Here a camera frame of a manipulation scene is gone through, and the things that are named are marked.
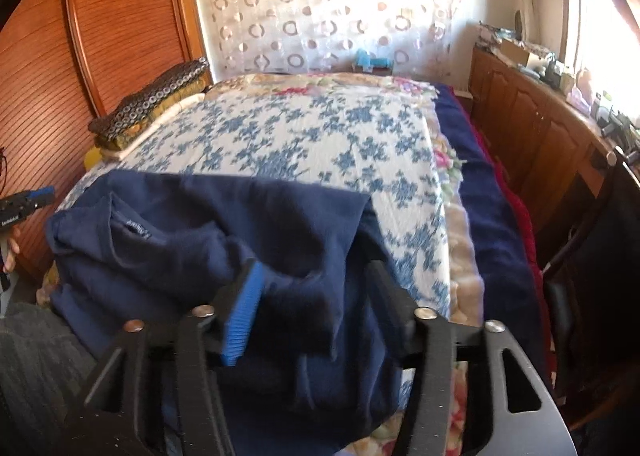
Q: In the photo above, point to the white circle-patterned curtain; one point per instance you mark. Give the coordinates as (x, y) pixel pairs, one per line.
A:
(414, 37)

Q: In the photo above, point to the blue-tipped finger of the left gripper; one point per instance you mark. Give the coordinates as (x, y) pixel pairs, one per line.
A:
(42, 194)

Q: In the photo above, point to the person's left hand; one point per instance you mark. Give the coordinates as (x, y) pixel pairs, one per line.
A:
(10, 242)

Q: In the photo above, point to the red blanket edge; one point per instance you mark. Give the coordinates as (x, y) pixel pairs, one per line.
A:
(520, 215)

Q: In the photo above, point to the floral quilt bedspread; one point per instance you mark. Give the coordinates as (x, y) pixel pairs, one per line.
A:
(356, 133)

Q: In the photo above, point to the wooden sideboard cabinet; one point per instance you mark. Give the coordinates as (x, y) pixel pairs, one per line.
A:
(553, 157)

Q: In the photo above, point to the blue toy object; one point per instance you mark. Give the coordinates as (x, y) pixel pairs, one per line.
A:
(366, 62)

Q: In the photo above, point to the cardboard box on sideboard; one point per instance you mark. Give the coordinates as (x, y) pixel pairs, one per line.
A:
(520, 54)

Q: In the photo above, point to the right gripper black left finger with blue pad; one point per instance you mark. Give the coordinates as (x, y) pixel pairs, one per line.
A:
(231, 314)

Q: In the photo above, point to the wooden wardrobe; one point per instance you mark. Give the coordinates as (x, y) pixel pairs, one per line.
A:
(65, 62)

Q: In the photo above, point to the navy blue blanket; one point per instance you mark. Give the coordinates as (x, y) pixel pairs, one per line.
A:
(495, 225)

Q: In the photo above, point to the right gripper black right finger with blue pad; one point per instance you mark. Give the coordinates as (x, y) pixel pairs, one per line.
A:
(405, 327)

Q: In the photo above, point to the navy t-shirt orange print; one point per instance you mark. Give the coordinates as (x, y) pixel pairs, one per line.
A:
(315, 375)

